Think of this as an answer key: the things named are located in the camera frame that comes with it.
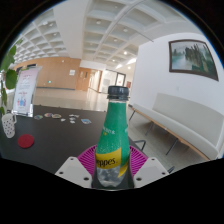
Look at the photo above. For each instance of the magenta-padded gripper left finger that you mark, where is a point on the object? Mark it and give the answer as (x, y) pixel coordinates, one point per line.
(74, 170)

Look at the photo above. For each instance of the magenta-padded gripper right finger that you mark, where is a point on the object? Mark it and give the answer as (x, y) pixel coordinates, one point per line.
(150, 170)

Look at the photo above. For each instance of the white dotted mug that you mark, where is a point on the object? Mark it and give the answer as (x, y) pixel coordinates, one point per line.
(9, 126)

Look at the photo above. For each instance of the clear acrylic sign stand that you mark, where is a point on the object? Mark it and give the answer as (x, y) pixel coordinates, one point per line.
(25, 90)

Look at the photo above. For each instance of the dark framed landscape picture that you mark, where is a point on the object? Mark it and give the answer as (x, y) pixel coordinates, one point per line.
(193, 58)

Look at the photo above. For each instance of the colourful round sticker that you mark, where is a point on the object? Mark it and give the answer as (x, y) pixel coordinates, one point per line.
(56, 116)
(48, 115)
(38, 117)

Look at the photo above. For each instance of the small white sticker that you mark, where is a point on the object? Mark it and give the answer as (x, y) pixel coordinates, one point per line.
(74, 116)
(63, 119)
(72, 121)

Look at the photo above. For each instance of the small blue card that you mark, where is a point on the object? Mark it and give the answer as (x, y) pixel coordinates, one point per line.
(86, 121)

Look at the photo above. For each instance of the long white bench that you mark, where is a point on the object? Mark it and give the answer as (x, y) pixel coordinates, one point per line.
(186, 116)

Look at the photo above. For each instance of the recessed ceiling lights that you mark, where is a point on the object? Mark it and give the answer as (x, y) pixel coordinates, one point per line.
(98, 22)

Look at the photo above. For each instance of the flat round red coaster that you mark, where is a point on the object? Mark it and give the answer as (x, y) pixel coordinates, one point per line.
(26, 141)

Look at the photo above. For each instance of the green leafy potted plant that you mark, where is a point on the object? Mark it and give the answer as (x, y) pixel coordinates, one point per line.
(10, 78)

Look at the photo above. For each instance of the green plastic drink bottle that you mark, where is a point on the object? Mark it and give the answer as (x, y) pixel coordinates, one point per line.
(113, 133)

